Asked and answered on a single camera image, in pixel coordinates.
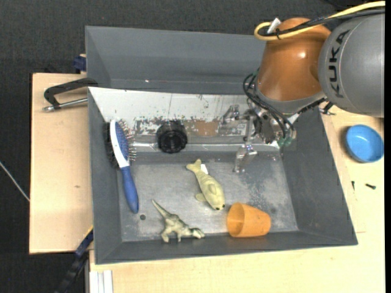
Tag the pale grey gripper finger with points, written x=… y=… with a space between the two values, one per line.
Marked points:
x=232 y=112
x=243 y=159

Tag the pale yellow toy seal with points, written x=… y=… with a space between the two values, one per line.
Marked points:
x=209 y=186

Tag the grey metal bin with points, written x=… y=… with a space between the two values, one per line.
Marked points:
x=189 y=188

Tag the orange plastic cup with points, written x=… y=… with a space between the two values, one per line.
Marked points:
x=252 y=221

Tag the black ribbed round cap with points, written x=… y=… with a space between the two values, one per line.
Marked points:
x=171 y=137

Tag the pale green toy dinosaur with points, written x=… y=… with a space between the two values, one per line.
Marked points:
x=176 y=225

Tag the blue bowl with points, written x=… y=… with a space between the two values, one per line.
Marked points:
x=365 y=143

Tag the small black screw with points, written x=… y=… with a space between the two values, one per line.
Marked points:
x=353 y=185
x=371 y=186

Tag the blue and white hairbrush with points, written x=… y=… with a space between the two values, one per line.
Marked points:
x=120 y=146

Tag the black cylinder on white bracket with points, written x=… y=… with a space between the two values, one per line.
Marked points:
x=327 y=106

